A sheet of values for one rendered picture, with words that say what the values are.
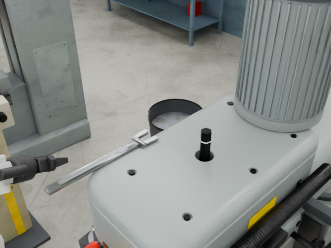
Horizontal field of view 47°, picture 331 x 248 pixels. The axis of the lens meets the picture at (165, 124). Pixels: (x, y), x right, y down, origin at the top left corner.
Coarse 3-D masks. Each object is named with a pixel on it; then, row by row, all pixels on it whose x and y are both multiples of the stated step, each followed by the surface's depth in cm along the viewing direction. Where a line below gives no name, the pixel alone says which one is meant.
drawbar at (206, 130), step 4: (204, 128) 72; (208, 128) 72; (204, 132) 71; (208, 132) 71; (200, 136) 72; (204, 136) 71; (208, 136) 71; (204, 140) 71; (208, 140) 71; (200, 144) 72; (204, 144) 72; (208, 144) 72; (200, 148) 73; (204, 148) 72; (208, 148) 73; (200, 152) 73; (204, 152) 73; (208, 152) 73; (200, 156) 74; (204, 156) 73; (208, 156) 74; (200, 160) 74; (204, 160) 74; (208, 160) 75
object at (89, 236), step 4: (88, 232) 147; (92, 232) 146; (84, 236) 146; (88, 236) 144; (92, 236) 144; (80, 240) 144; (84, 240) 144; (88, 240) 143; (92, 240) 143; (80, 244) 145; (84, 244) 143; (88, 244) 143
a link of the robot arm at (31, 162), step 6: (18, 156) 124; (24, 156) 125; (30, 156) 127; (36, 156) 136; (42, 156) 132; (48, 156) 131; (30, 162) 125; (36, 162) 128; (42, 162) 129; (48, 162) 131; (54, 162) 131; (30, 168) 124; (36, 168) 128; (42, 168) 129; (48, 168) 131; (54, 168) 132; (30, 174) 124; (24, 180) 124
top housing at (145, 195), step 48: (192, 144) 77; (240, 144) 77; (288, 144) 77; (96, 192) 67; (144, 192) 66; (192, 192) 66; (240, 192) 66; (288, 192) 79; (144, 240) 59; (192, 240) 59
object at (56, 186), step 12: (144, 132) 79; (132, 144) 76; (144, 144) 76; (108, 156) 73; (120, 156) 74; (84, 168) 70; (96, 168) 71; (60, 180) 68; (72, 180) 68; (48, 192) 66
